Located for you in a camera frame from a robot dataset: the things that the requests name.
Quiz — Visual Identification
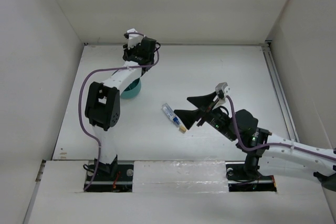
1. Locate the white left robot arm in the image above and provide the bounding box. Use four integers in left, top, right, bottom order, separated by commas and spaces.
78, 31, 160, 180

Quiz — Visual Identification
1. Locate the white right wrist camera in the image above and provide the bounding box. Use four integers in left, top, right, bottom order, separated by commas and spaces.
215, 82, 230, 103

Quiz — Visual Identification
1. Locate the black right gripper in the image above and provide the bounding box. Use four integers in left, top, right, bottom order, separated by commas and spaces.
174, 91, 237, 142

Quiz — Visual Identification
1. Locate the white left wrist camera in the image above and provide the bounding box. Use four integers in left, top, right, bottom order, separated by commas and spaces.
124, 28, 145, 49

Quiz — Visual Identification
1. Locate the clear glue bottle blue cap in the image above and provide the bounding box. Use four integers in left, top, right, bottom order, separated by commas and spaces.
162, 103, 181, 126

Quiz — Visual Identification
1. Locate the teal round desk organizer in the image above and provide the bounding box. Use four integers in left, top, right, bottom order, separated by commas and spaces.
120, 78, 142, 100

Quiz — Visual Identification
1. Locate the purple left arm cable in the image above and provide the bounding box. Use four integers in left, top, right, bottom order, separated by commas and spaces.
78, 32, 161, 192

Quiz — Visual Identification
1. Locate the aluminium side rail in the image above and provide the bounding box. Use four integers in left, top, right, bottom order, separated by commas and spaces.
260, 40, 300, 143

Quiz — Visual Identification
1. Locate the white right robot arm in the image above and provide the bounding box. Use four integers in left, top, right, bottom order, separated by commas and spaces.
174, 92, 335, 191

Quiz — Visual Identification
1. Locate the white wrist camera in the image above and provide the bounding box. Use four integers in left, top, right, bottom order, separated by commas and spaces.
215, 82, 230, 103
124, 28, 145, 49

